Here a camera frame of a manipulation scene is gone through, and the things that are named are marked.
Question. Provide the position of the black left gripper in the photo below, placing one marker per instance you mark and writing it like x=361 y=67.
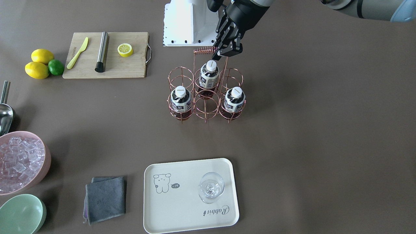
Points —
x=244 y=13

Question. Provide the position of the tea bottle white cap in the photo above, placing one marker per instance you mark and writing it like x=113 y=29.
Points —
x=208 y=79
x=233 y=103
x=181 y=103

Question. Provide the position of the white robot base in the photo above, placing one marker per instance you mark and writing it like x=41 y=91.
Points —
x=189 y=23

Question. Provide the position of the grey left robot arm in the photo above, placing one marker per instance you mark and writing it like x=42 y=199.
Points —
x=386 y=10

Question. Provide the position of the half lemon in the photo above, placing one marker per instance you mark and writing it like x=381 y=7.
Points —
x=125 y=50

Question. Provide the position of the bamboo cutting board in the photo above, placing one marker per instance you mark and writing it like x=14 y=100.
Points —
x=116 y=66

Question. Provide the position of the steel muddler black tip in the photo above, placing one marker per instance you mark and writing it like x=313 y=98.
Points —
x=102 y=53

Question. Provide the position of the clear wine glass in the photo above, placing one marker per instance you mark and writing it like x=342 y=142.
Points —
x=211 y=186

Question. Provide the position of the yellow plastic knife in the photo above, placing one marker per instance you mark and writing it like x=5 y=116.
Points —
x=76 y=56

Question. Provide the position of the cream rabbit tray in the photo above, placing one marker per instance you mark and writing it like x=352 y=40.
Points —
x=172 y=202

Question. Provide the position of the green lime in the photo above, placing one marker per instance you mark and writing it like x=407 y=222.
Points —
x=56 y=67

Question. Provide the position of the yellow lemon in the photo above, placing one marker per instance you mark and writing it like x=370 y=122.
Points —
x=43 y=56
x=37 y=70

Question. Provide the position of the grey folded cloth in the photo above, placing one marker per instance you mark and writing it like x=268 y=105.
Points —
x=105 y=198

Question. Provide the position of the metal ice scoop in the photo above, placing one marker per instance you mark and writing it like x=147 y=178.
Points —
x=6 y=111

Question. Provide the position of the pink bowl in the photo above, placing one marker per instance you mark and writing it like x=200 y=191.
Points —
x=46 y=164

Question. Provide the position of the clear ice cubes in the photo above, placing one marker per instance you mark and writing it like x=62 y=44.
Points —
x=21 y=160

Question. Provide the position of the green bowl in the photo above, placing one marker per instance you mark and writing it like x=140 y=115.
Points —
x=22 y=214

